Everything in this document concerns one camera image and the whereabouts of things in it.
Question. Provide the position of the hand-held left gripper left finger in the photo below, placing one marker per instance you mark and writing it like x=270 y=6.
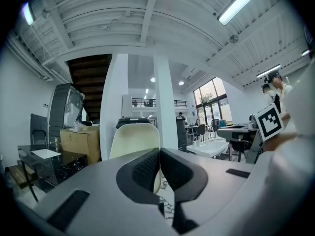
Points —
x=145 y=173

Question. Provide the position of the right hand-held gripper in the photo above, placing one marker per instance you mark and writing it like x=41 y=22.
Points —
x=269 y=123

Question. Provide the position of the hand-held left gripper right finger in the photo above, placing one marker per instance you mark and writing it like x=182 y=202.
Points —
x=182 y=178

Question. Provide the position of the person's right forearm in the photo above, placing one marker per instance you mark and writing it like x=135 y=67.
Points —
x=280 y=141

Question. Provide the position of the dark grey table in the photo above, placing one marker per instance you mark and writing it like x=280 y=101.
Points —
x=236 y=131

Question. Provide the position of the white sink basin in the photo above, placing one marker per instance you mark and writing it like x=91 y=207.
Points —
x=209 y=147

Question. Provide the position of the black cabinet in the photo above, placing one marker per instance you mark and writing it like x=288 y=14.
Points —
x=181 y=134

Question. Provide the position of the large glass windows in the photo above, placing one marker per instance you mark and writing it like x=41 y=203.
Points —
x=209 y=92

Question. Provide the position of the black balcony railing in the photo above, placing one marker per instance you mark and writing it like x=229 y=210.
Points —
x=147 y=103

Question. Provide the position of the large cardboard box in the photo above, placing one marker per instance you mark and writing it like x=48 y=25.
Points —
x=78 y=144

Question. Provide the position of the clear plastic bag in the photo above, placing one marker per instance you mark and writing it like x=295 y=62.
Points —
x=78 y=126

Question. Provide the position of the white paper sheet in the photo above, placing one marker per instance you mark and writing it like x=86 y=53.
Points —
x=45 y=153

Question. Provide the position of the large black machine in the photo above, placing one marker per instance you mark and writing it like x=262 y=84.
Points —
x=59 y=107

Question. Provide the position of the brown staircase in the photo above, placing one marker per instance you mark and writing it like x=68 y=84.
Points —
x=88 y=77

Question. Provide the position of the black folding chair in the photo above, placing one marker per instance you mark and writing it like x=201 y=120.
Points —
x=38 y=122

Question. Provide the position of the long ceiling tube light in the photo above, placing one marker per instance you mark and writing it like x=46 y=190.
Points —
x=236 y=6

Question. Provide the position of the wooden pallet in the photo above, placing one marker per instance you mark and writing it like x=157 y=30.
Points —
x=19 y=173

